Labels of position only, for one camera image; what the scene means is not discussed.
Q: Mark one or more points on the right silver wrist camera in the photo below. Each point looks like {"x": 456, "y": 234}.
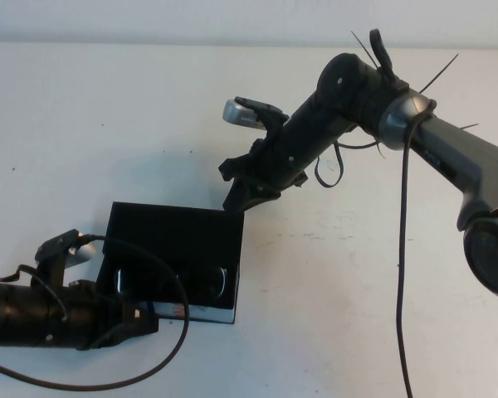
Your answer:
{"x": 240, "y": 114}

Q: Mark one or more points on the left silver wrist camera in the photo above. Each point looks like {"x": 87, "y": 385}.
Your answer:
{"x": 85, "y": 253}

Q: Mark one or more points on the black zip tie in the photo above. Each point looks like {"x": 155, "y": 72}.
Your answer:
{"x": 364, "y": 49}
{"x": 470, "y": 125}
{"x": 359, "y": 146}
{"x": 440, "y": 72}

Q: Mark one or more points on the black printed glasses case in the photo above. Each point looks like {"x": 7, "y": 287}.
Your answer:
{"x": 170, "y": 232}

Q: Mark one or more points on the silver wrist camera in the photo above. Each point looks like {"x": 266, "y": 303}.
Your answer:
{"x": 240, "y": 114}
{"x": 85, "y": 253}

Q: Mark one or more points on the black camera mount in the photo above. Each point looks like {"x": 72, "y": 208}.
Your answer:
{"x": 269, "y": 132}
{"x": 54, "y": 269}

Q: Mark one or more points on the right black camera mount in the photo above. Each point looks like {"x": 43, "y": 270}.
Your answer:
{"x": 269, "y": 132}

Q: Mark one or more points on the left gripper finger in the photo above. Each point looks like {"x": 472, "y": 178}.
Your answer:
{"x": 141, "y": 319}
{"x": 112, "y": 336}

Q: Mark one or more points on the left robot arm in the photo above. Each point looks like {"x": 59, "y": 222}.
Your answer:
{"x": 20, "y": 315}

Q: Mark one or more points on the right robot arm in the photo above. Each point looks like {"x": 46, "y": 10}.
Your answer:
{"x": 460, "y": 145}

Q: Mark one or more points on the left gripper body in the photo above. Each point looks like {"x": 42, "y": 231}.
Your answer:
{"x": 91, "y": 311}

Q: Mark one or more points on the black framed glasses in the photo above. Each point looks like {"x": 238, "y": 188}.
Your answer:
{"x": 207, "y": 282}

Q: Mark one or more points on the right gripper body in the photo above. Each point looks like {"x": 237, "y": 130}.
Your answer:
{"x": 265, "y": 166}

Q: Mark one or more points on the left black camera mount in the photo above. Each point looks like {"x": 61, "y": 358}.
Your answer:
{"x": 54, "y": 269}

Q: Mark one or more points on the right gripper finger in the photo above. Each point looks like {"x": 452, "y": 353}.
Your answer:
{"x": 236, "y": 195}
{"x": 263, "y": 197}

